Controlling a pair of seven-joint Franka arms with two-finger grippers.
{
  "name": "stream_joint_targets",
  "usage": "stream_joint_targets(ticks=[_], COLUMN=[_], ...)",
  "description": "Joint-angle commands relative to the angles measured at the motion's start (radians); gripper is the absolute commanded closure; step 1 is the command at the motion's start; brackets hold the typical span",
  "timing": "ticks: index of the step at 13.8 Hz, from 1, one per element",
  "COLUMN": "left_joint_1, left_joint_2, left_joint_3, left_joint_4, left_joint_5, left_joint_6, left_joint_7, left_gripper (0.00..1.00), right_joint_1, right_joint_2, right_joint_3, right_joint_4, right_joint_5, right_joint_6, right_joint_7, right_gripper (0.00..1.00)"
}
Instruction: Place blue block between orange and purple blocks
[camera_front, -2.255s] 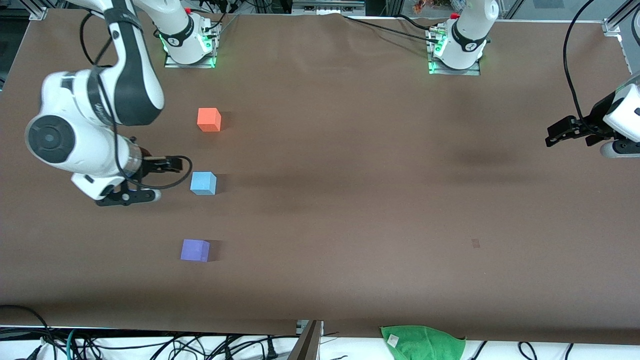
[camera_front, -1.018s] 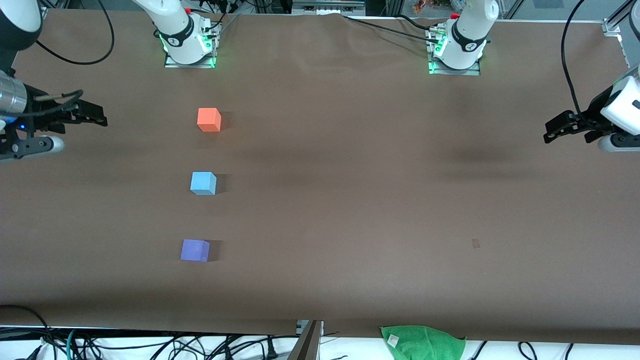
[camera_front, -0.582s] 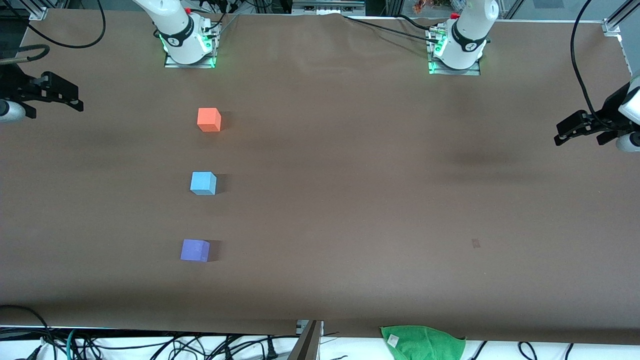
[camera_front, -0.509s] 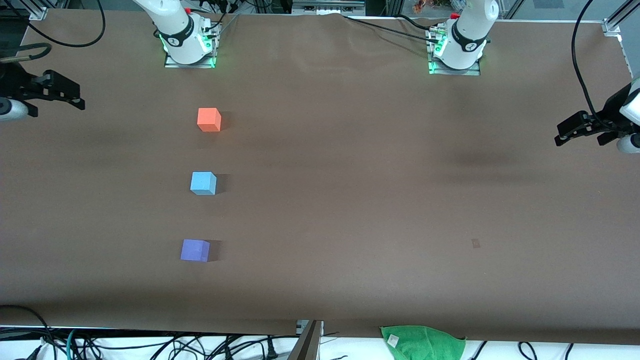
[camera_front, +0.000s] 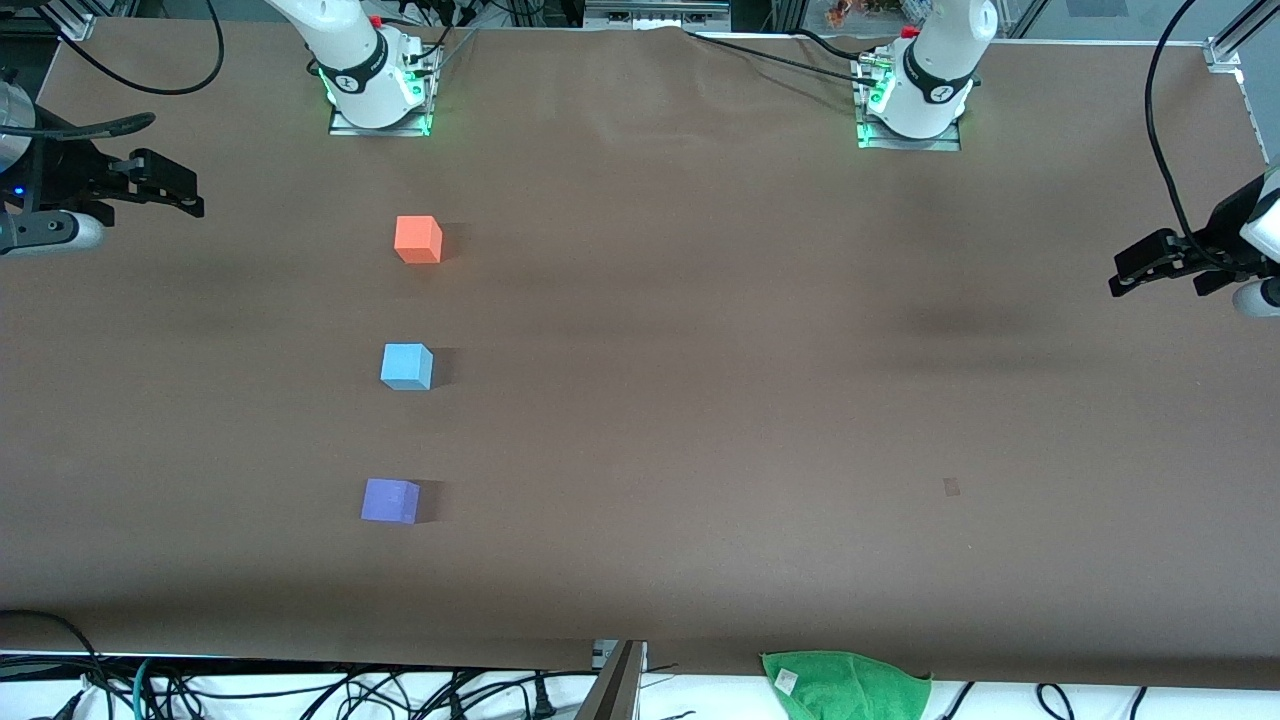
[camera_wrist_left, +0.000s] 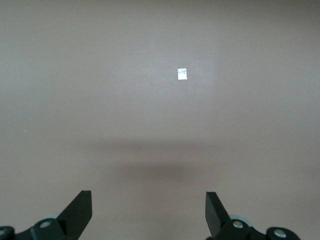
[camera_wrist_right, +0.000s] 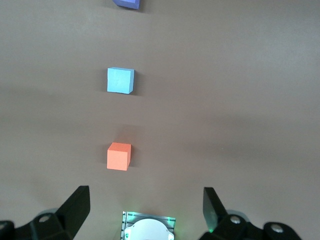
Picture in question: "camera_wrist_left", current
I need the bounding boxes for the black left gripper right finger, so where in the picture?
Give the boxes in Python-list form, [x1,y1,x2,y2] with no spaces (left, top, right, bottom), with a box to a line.
[205,191,300,240]

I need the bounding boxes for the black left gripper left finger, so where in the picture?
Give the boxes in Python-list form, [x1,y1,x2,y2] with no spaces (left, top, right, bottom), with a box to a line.
[0,190,93,240]

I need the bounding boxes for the small rectangular tape piece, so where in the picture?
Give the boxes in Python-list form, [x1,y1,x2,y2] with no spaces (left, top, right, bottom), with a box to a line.
[177,67,188,81]

